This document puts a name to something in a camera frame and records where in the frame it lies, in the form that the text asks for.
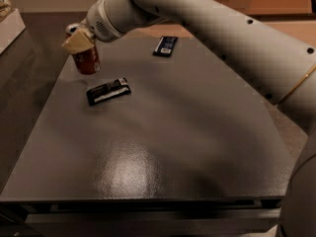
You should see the black snack bar wrapper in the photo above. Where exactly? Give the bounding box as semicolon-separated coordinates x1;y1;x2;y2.
86;78;131;106

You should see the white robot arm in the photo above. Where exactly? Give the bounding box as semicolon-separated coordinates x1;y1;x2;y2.
62;0;316;237

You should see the dark drawer front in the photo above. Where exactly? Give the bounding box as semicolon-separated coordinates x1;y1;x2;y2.
26;208;280;237

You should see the white box on counter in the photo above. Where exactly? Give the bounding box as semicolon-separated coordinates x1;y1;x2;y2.
0;9;26;54

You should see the red coke can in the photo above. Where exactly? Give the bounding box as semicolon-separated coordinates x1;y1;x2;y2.
65;23;101;75

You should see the blue black snack packet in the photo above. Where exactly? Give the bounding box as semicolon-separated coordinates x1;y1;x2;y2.
152;36;179;57

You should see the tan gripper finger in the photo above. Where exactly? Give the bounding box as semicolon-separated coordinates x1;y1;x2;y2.
62;27;96;54

